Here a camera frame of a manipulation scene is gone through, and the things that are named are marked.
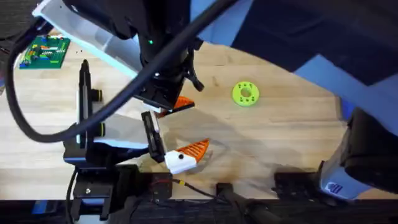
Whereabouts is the black rail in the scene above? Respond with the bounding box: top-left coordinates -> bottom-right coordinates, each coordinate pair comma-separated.
0,198 -> 398,224

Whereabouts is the orange ribbed wedge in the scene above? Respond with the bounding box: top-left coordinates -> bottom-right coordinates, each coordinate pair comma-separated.
157,95 -> 196,118

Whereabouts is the thick black cable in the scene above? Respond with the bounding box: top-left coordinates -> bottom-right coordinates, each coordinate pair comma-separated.
4,0 -> 239,144

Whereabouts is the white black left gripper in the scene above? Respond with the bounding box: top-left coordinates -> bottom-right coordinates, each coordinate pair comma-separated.
63,103 -> 211,175

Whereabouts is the thin black cable yellow plug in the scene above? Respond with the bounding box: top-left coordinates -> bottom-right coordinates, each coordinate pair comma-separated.
172,178 -> 219,200

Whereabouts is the green board with toy blocks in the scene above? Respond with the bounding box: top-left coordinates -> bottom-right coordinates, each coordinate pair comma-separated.
18,35 -> 72,70

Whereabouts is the green disc with holes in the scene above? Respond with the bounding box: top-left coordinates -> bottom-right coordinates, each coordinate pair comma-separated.
231,80 -> 261,108

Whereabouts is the black upright wrist plate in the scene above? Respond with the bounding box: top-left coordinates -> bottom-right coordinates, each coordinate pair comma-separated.
76,59 -> 94,150

